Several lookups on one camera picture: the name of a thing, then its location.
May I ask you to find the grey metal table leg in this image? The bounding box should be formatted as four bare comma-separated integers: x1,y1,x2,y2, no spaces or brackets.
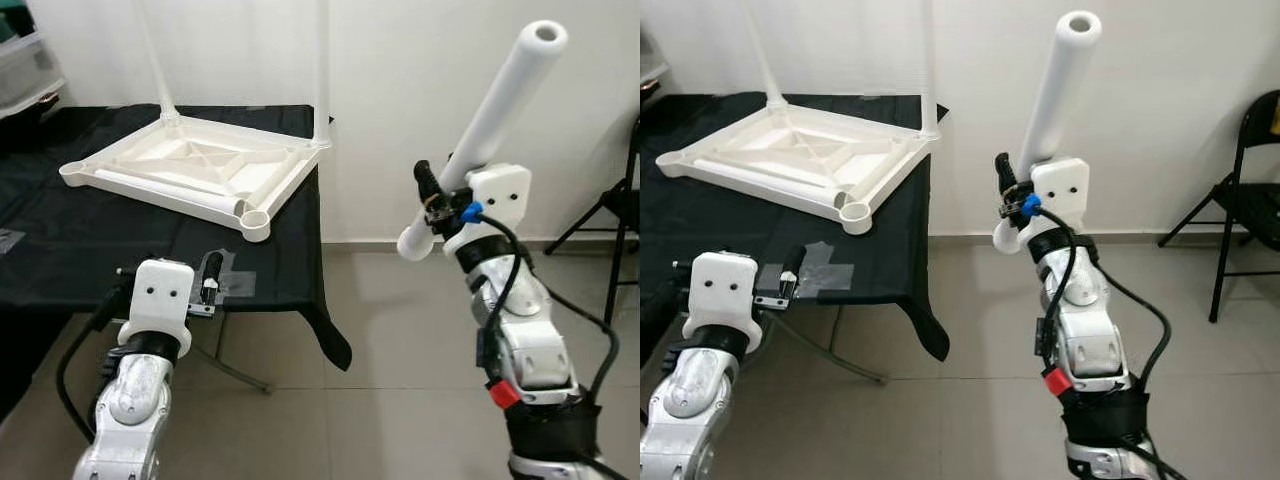
800,318,889,386
190,318,273,393

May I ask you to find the clear plastic storage box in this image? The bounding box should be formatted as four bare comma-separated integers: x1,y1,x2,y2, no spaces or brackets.
640,50,671,101
0,30,61,111

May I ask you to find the black tablecloth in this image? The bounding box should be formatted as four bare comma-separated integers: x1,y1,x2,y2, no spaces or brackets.
640,92,951,366
0,103,353,426

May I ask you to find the white plastic children table top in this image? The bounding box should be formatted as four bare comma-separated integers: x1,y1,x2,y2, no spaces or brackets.
655,98,943,236
58,108,331,243

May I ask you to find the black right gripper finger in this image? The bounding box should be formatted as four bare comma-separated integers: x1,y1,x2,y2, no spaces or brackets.
994,150,1023,199
413,158,447,209

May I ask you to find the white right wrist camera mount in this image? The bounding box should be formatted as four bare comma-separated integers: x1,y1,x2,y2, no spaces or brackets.
440,163,533,251

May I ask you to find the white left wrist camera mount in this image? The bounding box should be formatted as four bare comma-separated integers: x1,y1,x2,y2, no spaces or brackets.
685,252,763,351
118,258,196,346

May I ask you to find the clear tape patch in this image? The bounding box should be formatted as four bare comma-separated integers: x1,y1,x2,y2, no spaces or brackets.
215,250,259,299
795,243,858,299

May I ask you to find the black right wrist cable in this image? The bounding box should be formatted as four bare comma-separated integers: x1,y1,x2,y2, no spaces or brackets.
1030,200,1173,401
460,205,621,401

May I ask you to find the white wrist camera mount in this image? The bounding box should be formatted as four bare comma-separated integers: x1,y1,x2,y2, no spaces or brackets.
118,258,196,346
440,163,533,251
685,252,763,351

